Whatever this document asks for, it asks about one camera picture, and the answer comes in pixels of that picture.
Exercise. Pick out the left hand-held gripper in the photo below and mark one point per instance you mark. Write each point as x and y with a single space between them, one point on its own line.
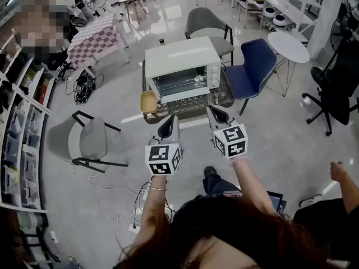
158 154

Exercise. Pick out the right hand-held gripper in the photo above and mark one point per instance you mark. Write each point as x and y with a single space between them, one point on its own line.
232 141

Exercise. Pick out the glass oven door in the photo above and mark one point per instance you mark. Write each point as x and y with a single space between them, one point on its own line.
185 106

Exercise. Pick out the white oven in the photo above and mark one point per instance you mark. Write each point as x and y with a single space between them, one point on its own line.
179 55

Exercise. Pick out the person's left forearm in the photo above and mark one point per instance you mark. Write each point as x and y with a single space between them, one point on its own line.
154 212

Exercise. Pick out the person's right forearm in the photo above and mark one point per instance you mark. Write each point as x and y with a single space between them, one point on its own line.
252 183

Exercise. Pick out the wicker table with glass top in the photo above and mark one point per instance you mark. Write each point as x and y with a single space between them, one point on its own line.
224 97

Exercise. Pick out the yellow plastic tray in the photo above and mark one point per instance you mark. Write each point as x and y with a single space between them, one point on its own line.
148 102

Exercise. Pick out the pink wrist band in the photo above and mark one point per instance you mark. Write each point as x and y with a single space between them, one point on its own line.
239 160

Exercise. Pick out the person's black shoe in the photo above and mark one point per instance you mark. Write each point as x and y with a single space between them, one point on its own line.
209 171

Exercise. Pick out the blue chair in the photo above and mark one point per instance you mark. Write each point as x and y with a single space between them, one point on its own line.
252 69

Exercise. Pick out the person's legs in dark jeans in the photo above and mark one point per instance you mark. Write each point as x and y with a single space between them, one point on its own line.
216 183

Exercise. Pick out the pink phone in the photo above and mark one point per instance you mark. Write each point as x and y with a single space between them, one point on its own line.
232 194

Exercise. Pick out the grey upholstered chair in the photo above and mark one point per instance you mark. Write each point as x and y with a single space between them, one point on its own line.
221 43
92 139

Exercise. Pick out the black tablet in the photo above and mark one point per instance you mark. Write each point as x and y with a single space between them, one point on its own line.
276 202

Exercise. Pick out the white round side table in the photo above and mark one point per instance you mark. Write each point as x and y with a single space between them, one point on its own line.
289 46

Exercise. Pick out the white power strip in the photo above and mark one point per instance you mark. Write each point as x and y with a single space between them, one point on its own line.
133 227

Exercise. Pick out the wooden chair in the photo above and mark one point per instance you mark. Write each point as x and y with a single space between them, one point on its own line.
251 7

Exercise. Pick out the white round pod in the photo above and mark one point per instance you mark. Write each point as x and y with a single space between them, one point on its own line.
281 20
269 11

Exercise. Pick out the black office chair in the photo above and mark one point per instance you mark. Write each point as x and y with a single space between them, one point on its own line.
60 63
336 94

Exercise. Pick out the pink checkered table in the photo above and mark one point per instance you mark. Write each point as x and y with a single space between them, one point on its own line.
95 38

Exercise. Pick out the white shelf unit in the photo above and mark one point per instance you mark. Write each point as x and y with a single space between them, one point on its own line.
28 99

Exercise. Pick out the black standing fan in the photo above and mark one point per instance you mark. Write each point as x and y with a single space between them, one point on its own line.
345 35

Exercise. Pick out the grey roll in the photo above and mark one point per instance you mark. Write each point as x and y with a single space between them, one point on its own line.
32 220

